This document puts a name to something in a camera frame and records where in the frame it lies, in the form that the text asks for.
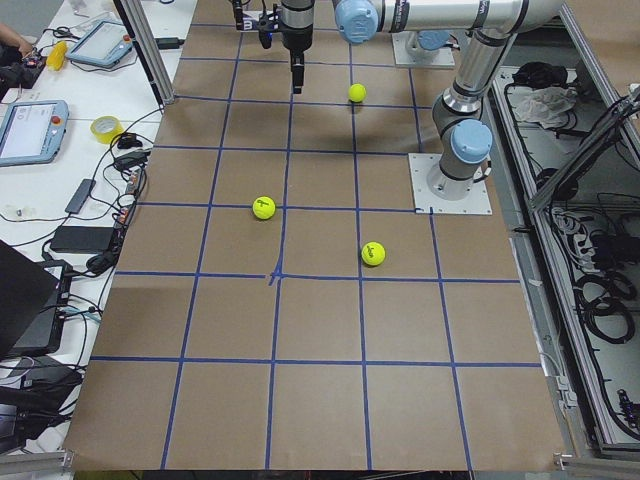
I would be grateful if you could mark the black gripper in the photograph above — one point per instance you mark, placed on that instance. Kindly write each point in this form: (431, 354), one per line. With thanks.
(296, 39)

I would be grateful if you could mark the yellow tennis ball near base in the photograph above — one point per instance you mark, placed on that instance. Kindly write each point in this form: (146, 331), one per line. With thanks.
(357, 93)

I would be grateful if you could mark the yellow Head tennis ball centre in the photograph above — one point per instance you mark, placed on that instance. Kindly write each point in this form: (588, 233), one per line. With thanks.
(264, 208)

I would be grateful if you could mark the yellow Wilson tennis ball far left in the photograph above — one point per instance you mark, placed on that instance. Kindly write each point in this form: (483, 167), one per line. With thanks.
(373, 253)

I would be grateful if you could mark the blue teach pendant far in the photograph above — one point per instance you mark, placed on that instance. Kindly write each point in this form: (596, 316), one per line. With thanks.
(104, 46)

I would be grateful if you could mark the blue teach pendant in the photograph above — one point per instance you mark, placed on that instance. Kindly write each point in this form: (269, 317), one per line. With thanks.
(32, 132)
(104, 46)

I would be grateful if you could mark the yellow tape roll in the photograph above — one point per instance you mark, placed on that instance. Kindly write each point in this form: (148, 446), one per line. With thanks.
(106, 128)

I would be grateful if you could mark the grey usb hub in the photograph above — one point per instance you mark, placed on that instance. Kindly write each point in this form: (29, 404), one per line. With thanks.
(80, 196)

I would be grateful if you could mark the blue teach pendant near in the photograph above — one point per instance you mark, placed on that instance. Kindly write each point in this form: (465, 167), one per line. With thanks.
(32, 132)

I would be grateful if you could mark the white crumpled cloth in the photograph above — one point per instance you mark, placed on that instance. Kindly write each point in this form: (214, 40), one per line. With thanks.
(548, 107)

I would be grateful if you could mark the black power adapter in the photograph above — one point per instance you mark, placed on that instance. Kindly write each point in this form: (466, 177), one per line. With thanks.
(81, 239)

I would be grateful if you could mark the black laptop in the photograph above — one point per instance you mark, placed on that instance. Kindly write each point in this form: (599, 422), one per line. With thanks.
(33, 295)

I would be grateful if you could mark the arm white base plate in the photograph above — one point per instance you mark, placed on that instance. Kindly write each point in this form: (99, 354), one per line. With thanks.
(431, 49)
(435, 193)

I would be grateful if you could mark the aluminium frame post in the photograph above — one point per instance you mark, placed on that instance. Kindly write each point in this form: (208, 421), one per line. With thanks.
(136, 23)

